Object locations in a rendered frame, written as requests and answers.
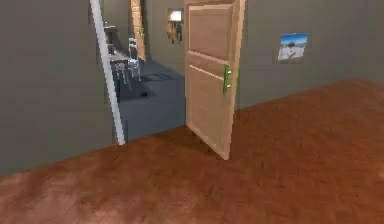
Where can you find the framed wall picture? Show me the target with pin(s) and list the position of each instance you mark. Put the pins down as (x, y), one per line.
(175, 25)

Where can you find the light wooden room door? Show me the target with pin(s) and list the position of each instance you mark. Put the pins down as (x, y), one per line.
(137, 30)
(206, 83)

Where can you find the grey metal chair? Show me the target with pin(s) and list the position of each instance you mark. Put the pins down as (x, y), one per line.
(134, 60)

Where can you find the dark table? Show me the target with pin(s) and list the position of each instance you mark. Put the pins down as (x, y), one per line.
(118, 65)

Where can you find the blue and white wall picture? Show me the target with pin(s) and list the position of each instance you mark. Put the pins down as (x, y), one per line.
(292, 46)

